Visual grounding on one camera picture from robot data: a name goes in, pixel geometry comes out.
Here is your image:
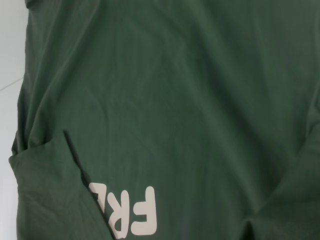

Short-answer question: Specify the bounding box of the dark green FREE t-shirt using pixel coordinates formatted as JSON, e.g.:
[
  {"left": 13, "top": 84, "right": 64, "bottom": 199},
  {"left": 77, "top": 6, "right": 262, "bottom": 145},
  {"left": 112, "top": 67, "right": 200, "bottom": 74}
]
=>
[{"left": 8, "top": 0, "right": 320, "bottom": 240}]

